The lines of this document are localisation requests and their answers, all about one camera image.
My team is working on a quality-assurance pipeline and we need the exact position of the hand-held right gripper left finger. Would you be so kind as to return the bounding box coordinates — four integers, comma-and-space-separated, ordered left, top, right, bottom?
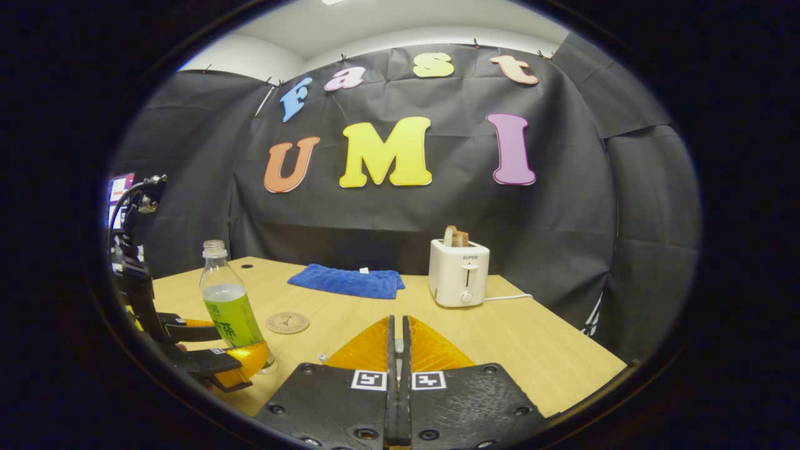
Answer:
255, 315, 399, 450

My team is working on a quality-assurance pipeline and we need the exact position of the computer monitor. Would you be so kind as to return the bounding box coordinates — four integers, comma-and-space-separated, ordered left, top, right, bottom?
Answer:
107, 173, 135, 229

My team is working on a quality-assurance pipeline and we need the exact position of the white toaster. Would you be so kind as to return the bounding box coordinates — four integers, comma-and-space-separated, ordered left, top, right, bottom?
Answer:
428, 238, 491, 308

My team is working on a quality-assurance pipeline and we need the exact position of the blue towel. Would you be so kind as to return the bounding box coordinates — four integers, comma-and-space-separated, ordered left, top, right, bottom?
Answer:
287, 263, 406, 300

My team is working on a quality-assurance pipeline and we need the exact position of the black backdrop cloth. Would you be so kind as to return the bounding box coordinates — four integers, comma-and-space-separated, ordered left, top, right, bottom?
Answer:
109, 31, 701, 363

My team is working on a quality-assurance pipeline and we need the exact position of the clear green-label water bottle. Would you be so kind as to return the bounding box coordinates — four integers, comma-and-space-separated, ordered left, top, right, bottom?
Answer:
199, 240, 276, 374

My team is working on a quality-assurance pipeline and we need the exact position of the round wooden coaster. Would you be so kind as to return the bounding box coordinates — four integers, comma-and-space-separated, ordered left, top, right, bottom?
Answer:
266, 311, 311, 335

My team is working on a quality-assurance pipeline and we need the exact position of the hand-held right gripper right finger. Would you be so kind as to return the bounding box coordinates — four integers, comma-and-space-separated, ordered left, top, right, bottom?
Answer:
400, 315, 551, 450

